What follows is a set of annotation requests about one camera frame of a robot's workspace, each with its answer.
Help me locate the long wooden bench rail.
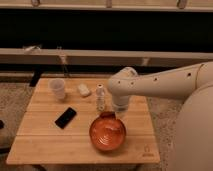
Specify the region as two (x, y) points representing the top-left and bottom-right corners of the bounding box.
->
(0, 47), (213, 67)

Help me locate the black smartphone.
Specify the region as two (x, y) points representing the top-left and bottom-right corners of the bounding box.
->
(55, 107), (77, 129)

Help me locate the white robot body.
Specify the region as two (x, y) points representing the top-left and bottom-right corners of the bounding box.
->
(167, 62), (213, 171)

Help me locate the light wooden table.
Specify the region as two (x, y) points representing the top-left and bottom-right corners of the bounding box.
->
(7, 78), (160, 164)

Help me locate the white soap bar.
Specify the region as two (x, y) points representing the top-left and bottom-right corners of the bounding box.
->
(77, 84), (91, 97)

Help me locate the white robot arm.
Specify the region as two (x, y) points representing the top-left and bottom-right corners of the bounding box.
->
(107, 64), (203, 112)

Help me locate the orange ceramic bowl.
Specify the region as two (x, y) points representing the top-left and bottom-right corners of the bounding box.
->
(89, 115), (126, 152)

